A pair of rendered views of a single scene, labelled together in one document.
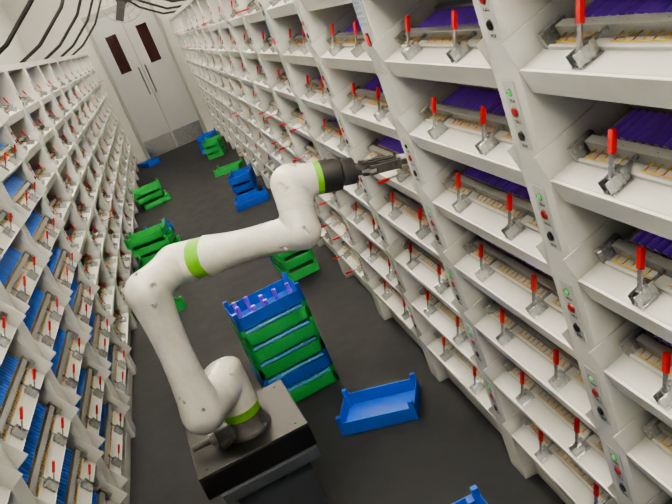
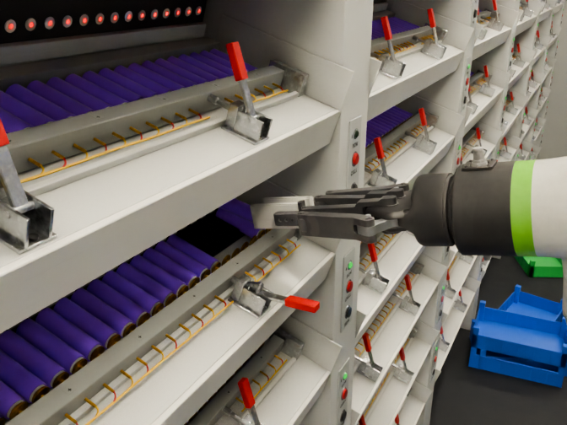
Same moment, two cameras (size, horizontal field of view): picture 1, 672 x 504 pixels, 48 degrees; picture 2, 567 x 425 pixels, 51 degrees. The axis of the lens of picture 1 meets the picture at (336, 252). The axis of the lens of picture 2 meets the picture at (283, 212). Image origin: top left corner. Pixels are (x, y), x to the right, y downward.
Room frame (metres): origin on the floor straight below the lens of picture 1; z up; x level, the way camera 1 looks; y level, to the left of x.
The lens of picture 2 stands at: (2.57, 0.09, 1.27)
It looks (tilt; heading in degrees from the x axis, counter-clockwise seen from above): 22 degrees down; 215
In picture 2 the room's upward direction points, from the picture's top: straight up
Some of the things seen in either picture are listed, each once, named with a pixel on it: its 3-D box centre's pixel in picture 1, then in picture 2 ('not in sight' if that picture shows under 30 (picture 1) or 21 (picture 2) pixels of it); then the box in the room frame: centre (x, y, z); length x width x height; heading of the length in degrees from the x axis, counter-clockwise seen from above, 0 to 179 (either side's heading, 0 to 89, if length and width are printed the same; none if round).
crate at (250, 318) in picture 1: (263, 300); not in sight; (2.94, 0.36, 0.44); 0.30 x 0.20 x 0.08; 104
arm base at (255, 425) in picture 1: (230, 428); not in sight; (2.13, 0.52, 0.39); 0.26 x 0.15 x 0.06; 100
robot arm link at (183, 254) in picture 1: (183, 262); not in sight; (2.12, 0.43, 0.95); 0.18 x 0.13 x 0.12; 65
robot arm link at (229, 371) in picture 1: (228, 390); not in sight; (2.13, 0.47, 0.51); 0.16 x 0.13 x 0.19; 155
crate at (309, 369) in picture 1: (291, 364); not in sight; (2.94, 0.36, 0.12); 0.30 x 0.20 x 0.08; 104
